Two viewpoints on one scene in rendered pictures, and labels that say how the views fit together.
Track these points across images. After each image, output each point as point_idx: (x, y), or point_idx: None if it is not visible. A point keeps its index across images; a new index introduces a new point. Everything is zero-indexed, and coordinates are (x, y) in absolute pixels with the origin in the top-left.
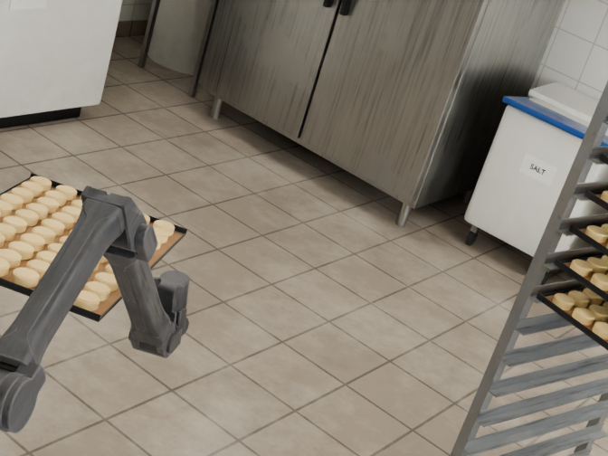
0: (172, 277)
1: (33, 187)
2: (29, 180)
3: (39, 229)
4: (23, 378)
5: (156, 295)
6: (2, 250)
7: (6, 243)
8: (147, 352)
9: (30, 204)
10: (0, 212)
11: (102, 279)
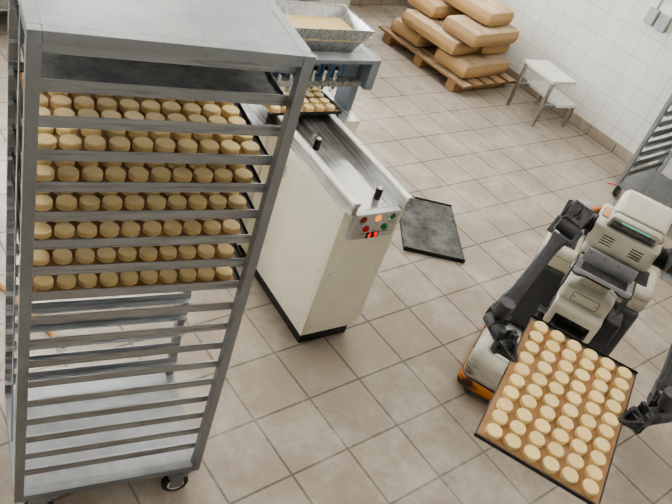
0: (509, 303)
1: (593, 467)
2: (597, 502)
3: (577, 398)
4: (573, 201)
5: (522, 273)
6: (591, 367)
7: (589, 390)
8: None
9: (589, 435)
10: (604, 419)
11: (535, 344)
